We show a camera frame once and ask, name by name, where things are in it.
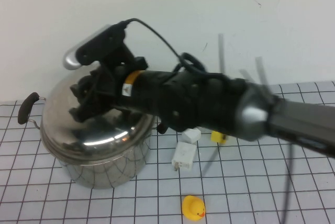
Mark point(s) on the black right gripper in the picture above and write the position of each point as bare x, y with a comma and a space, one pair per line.
104, 88

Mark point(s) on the steel pot lid black knob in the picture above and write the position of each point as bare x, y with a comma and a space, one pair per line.
104, 140

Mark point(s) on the stainless steel cooking pot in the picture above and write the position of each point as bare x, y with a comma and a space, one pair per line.
104, 173

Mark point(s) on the white cube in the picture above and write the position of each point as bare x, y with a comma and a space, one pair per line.
192, 135

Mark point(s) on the white plug charger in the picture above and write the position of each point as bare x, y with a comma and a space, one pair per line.
184, 156

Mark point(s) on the yellow cube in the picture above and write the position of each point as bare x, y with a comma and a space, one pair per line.
217, 138

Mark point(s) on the yellow rubber duck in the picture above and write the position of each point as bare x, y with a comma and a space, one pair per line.
193, 207

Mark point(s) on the white black-grid table mat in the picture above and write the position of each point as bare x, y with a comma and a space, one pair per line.
261, 182

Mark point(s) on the silver wrist camera black mount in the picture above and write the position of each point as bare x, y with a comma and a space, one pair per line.
99, 43

